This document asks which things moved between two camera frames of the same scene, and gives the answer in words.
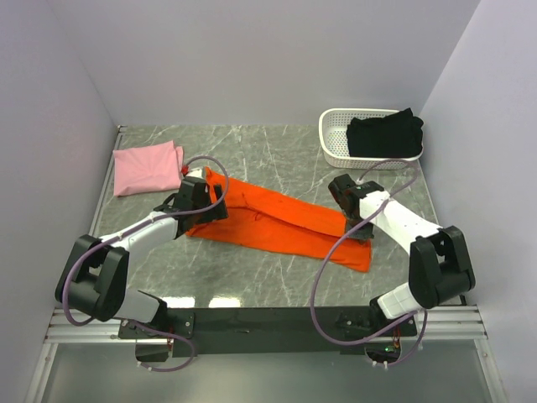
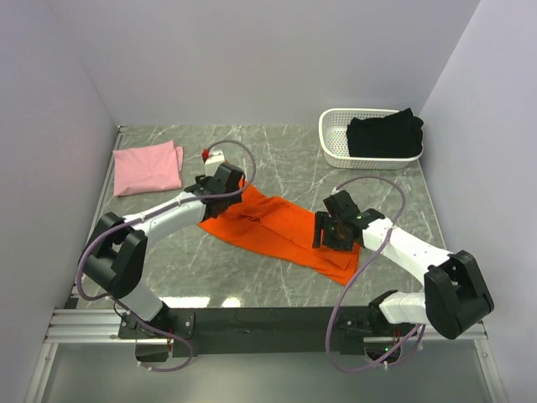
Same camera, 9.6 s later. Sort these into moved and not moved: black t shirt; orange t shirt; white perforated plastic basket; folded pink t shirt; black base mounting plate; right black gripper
Moved: orange t shirt; right black gripper
Not moved: black base mounting plate; black t shirt; folded pink t shirt; white perforated plastic basket
